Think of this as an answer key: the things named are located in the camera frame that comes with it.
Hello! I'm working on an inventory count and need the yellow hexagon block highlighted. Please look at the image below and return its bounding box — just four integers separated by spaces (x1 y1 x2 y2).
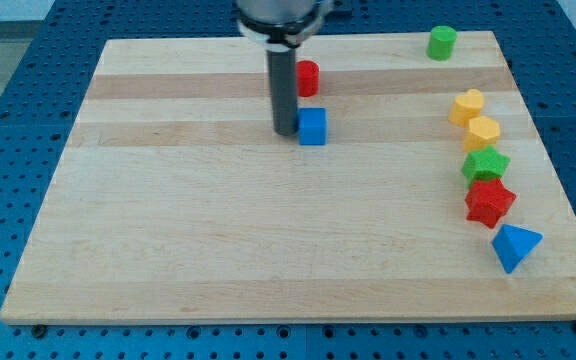
462 116 501 152

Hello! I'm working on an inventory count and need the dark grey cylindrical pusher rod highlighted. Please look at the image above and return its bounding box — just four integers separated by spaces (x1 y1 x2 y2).
266 49 298 136

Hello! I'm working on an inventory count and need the green star block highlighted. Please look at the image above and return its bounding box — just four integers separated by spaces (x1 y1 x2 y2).
461 145 511 188

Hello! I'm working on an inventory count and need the red cylinder block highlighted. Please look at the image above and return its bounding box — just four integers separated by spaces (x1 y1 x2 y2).
296 60 320 97

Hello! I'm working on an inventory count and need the blue triangle block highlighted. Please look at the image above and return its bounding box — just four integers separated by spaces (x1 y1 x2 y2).
492 224 543 274

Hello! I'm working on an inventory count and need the green cylinder block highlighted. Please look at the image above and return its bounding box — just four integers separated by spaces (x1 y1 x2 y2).
426 25 458 61

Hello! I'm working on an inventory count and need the yellow heart block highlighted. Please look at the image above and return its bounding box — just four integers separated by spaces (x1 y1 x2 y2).
448 89 485 127

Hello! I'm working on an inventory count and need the red star block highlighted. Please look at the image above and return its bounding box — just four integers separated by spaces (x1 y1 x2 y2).
465 178 517 229

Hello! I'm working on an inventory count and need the light wooden board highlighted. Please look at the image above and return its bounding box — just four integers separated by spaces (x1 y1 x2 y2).
0 31 576 325

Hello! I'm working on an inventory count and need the blue cube block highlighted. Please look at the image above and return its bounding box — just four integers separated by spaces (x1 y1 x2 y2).
298 107 328 146

